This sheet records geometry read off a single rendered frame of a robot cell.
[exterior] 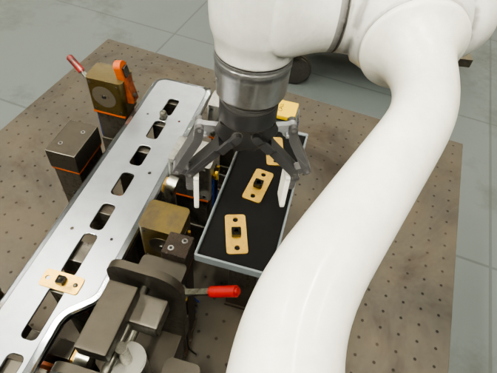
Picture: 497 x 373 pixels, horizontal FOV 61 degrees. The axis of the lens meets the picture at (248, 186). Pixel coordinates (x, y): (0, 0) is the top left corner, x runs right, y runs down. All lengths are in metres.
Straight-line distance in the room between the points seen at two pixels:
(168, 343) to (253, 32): 0.63
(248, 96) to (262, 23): 0.09
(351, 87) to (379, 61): 2.77
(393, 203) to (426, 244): 1.18
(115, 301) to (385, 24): 0.52
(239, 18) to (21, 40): 3.29
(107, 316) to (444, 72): 0.54
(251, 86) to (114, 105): 0.87
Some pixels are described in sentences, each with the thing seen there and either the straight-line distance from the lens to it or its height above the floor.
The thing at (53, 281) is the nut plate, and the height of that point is 1.00.
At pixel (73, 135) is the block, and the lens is 1.16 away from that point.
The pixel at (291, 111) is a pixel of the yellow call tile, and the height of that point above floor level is 1.16.
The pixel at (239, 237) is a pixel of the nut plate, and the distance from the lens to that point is 0.76.
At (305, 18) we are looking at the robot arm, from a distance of 0.43.
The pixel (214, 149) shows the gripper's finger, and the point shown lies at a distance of 0.58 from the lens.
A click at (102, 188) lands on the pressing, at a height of 1.00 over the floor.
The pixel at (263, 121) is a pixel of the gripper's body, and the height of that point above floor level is 1.46.
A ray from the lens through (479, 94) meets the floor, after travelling 3.59.
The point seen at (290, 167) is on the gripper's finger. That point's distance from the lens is 0.61.
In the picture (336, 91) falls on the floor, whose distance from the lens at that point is 3.12.
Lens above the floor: 1.80
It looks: 50 degrees down
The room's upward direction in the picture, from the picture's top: 7 degrees clockwise
